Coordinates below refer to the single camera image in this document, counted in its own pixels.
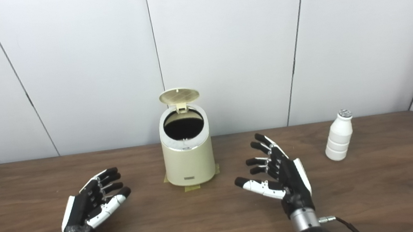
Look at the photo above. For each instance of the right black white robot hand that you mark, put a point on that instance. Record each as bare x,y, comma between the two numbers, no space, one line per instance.
293,182

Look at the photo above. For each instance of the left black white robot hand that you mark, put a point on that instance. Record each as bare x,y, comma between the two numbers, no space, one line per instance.
80,210

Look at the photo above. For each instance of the small white plastic bottle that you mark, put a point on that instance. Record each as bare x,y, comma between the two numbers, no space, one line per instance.
338,139

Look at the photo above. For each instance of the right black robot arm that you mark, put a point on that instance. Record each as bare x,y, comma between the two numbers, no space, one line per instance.
308,223

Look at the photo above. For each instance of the yellow tape piece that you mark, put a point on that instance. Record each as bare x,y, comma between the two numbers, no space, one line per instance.
192,188
165,178
217,168

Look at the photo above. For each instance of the cream-colored plastic bin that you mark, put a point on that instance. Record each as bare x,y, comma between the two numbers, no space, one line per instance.
188,161

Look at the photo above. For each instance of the cream round bin lid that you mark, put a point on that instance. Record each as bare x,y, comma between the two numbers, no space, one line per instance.
179,95

